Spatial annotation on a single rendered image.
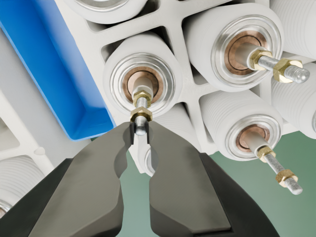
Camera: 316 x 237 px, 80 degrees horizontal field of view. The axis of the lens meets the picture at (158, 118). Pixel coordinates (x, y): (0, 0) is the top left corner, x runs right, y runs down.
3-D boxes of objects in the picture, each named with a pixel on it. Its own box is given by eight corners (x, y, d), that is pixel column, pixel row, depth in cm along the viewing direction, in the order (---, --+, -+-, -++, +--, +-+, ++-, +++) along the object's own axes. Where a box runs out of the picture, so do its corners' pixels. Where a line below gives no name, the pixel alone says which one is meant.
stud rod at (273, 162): (254, 148, 25) (292, 196, 19) (253, 143, 25) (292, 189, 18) (262, 146, 25) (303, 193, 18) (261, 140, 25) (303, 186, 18)
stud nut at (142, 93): (147, 87, 18) (147, 90, 17) (154, 101, 19) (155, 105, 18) (129, 95, 19) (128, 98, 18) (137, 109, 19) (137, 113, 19)
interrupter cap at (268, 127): (288, 118, 25) (292, 121, 25) (262, 161, 29) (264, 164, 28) (237, 107, 24) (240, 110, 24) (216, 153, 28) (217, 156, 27)
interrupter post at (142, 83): (130, 77, 22) (128, 87, 19) (151, 73, 22) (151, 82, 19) (135, 96, 23) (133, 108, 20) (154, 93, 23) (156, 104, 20)
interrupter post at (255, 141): (262, 130, 26) (277, 145, 23) (254, 145, 27) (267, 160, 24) (247, 128, 26) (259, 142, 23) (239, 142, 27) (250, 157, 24)
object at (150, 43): (114, 35, 36) (88, 51, 20) (164, 25, 35) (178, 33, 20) (127, 83, 40) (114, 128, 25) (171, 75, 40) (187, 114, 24)
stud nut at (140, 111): (147, 103, 15) (147, 107, 14) (156, 120, 16) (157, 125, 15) (125, 113, 15) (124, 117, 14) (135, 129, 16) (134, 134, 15)
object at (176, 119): (155, 131, 47) (160, 192, 31) (132, 102, 42) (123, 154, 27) (190, 112, 44) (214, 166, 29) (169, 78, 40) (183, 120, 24)
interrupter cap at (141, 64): (101, 59, 21) (100, 60, 20) (170, 45, 20) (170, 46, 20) (120, 118, 24) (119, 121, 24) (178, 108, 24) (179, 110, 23)
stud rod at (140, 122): (144, 86, 20) (143, 122, 13) (148, 95, 20) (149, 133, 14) (136, 90, 20) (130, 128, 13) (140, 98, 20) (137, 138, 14)
